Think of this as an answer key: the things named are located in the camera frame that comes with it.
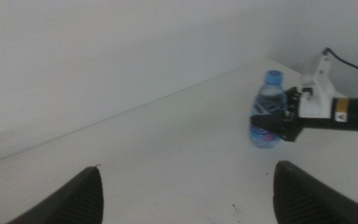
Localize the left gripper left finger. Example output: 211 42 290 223
6 166 104 224

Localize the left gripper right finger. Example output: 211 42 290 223
273 160 358 224

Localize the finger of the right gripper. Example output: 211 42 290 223
250 113 289 135

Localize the small water bottle blue cap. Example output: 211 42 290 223
249 70 288 149

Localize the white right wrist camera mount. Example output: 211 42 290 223
297 52 336 119

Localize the black right camera cable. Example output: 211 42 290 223
321 47 358 76

